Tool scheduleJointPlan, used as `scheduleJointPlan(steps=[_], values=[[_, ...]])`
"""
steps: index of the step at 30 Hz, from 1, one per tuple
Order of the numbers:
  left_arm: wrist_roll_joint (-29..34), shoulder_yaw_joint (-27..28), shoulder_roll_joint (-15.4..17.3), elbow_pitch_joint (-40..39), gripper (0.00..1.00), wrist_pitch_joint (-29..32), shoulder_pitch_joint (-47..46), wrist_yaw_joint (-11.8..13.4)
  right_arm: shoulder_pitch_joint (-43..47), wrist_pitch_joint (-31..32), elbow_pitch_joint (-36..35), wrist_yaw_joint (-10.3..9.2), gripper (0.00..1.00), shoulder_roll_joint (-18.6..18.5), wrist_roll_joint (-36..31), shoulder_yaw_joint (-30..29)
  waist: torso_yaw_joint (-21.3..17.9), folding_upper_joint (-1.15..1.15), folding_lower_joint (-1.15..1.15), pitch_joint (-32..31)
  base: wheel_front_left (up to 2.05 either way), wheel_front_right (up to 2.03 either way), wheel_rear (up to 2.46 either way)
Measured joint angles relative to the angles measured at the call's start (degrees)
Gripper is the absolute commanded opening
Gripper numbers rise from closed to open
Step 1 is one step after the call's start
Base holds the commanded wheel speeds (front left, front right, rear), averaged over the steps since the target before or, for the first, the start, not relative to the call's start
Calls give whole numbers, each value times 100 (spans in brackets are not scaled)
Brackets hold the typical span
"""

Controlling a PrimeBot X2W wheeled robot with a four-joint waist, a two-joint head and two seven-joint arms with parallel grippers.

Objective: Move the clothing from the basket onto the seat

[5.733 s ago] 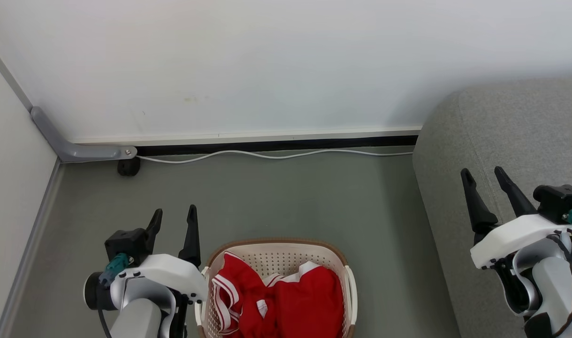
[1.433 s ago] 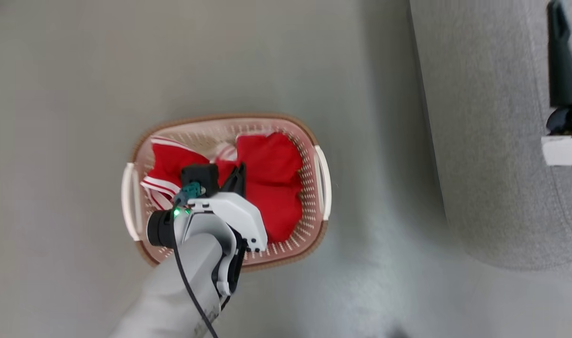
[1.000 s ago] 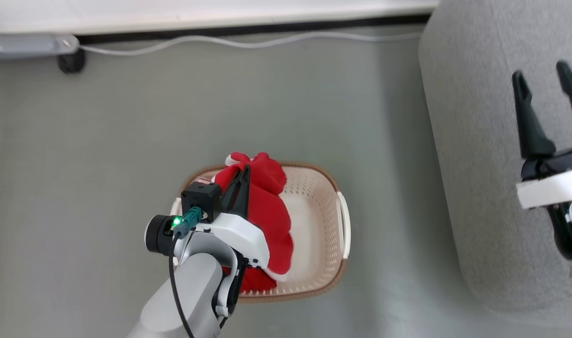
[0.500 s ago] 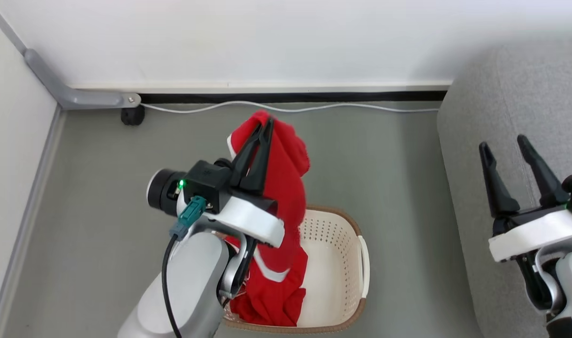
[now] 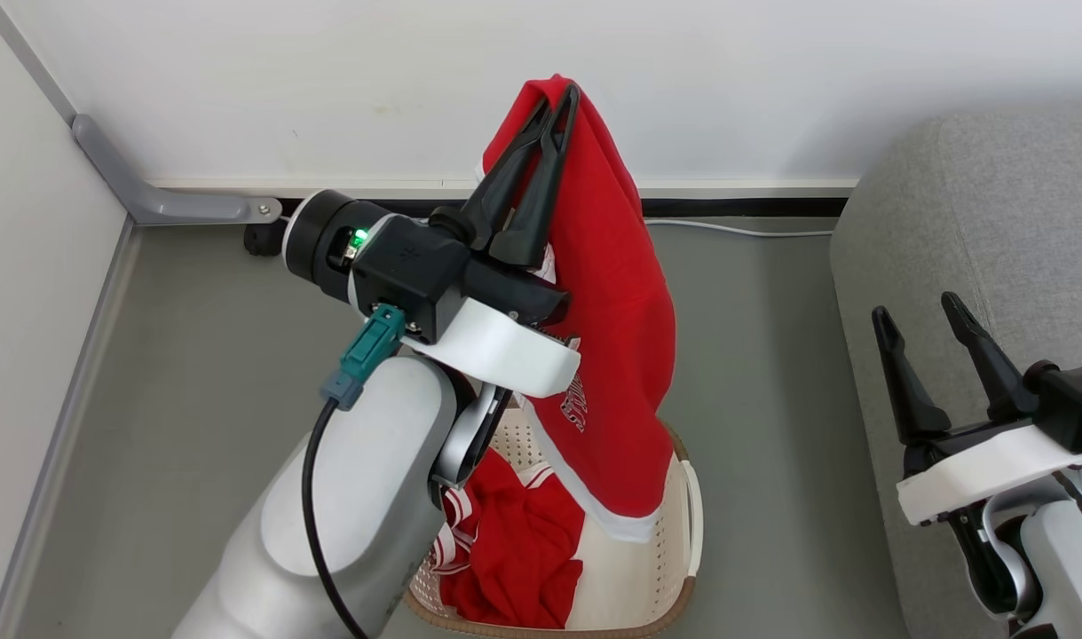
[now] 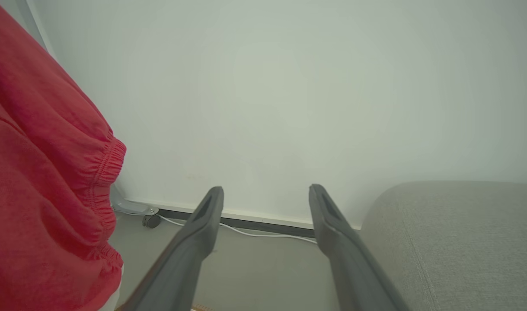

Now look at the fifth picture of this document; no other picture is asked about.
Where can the grey metal corner bracket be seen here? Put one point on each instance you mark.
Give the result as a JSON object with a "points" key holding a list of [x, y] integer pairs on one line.
{"points": [[177, 206]]}

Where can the black caster wheel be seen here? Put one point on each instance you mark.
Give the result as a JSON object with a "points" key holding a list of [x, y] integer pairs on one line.
{"points": [[263, 240]]}

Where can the red shirt with white hem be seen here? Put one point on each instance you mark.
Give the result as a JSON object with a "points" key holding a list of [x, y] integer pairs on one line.
{"points": [[620, 293]]}

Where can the cream perforated laundry basket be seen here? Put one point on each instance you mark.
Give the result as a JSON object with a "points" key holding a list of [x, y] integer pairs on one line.
{"points": [[629, 577]]}

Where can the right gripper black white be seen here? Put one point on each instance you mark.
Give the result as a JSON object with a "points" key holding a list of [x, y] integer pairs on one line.
{"points": [[993, 470]]}

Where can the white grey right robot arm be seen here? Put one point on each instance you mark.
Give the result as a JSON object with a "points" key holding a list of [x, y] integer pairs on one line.
{"points": [[1064, 568]]}

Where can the grey aluminium rail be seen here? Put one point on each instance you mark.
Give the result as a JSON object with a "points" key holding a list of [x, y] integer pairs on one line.
{"points": [[70, 399], [30, 62]]}

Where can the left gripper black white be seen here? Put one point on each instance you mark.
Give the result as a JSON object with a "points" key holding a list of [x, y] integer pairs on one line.
{"points": [[416, 266]]}

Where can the grey fabric sofa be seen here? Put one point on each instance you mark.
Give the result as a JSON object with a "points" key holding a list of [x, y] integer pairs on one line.
{"points": [[975, 222]]}

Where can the red garment with white stripes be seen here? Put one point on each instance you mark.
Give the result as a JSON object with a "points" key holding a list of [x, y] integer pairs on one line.
{"points": [[523, 550]]}

